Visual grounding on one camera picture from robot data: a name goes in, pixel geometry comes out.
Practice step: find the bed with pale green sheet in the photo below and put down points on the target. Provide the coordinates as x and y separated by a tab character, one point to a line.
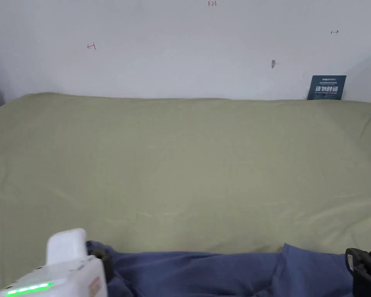
185	161

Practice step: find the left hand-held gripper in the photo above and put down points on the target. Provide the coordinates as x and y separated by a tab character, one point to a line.
71	272

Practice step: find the dark blue shirt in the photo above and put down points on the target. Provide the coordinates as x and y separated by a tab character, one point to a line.
204	275

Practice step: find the dark blue printed card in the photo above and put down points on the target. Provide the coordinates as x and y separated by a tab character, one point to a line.
326	88

